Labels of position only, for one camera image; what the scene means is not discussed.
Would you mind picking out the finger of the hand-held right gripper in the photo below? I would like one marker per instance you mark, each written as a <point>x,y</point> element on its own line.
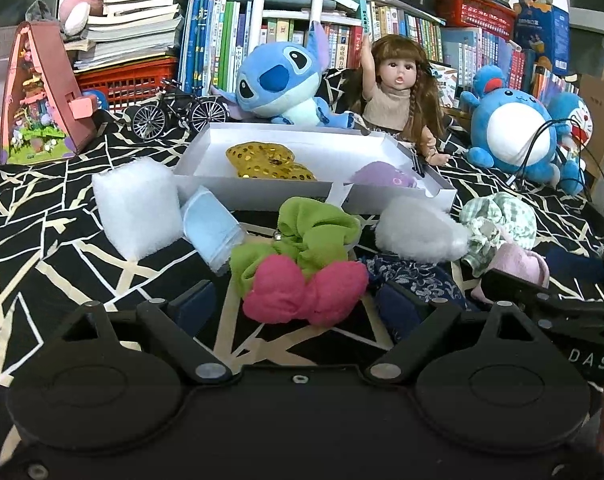
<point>576,264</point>
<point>511,290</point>

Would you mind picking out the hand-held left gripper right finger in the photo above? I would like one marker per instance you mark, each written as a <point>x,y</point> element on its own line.
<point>397,314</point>

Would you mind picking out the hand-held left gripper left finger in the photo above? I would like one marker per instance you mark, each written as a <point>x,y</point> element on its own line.
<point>197,306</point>

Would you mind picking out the light pink cloth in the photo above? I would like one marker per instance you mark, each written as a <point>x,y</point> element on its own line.
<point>521,262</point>

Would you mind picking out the navy floral cloth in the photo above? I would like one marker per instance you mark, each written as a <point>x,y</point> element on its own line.
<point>416,280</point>

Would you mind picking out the green checked scrunchie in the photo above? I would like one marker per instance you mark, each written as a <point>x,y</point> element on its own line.
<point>501,220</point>

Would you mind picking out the light blue cloth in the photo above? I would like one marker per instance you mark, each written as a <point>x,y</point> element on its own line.
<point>212,230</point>

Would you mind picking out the white fluffy ball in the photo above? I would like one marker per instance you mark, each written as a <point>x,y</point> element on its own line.
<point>416,232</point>

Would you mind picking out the pink scrunchie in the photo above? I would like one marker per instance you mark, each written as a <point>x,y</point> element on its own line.
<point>302,290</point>

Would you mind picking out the white plush cube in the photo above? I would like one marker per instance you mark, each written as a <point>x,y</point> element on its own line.
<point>134,210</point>

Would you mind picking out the white cardboard box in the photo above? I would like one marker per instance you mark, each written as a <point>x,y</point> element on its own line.
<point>332,152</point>

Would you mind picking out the blue cat plush toy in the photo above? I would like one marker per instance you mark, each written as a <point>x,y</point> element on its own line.
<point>576,130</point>

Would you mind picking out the white paper tag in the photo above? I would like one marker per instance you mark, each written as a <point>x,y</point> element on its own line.
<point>339,192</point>

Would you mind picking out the purple plush toy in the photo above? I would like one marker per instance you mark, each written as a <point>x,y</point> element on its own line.
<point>386,175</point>

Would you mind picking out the round blue plush toy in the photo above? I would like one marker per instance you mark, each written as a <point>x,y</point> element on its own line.
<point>506,130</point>

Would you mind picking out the black patterned blanket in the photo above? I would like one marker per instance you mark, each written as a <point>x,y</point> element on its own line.
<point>57,240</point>

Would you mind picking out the brown cardboard box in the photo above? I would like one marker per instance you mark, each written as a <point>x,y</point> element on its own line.
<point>599,110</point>

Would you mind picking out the gold sequin scrunchie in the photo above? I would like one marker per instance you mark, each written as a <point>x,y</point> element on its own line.
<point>267,160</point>

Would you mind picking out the miniature black bicycle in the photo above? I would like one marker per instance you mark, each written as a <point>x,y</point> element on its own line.
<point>177,110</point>

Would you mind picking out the white printed box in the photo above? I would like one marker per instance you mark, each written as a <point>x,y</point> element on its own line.
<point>449,85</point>

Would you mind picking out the brown-haired doll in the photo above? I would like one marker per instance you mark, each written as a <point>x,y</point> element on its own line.
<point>399,95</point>

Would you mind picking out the small blue toy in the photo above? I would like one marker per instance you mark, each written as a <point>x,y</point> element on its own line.
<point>94,99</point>

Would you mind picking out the blue cardboard box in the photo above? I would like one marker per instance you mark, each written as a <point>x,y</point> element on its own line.
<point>541,35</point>

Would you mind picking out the red plastic basket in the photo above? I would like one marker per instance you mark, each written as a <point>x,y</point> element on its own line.
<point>127,82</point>
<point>474,10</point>

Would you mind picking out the blue alien plush toy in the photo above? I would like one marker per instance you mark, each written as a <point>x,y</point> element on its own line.
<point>277,85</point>

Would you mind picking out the pink triangular dollhouse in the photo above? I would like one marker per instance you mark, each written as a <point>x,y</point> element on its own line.
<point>37,105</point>

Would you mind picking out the row of books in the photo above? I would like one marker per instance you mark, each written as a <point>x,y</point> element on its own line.
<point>207,35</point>

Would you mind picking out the stack of books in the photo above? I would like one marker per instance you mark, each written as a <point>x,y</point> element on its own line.
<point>132,25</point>

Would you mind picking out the grey plush toy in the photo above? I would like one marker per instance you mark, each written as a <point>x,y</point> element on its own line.
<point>39,12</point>

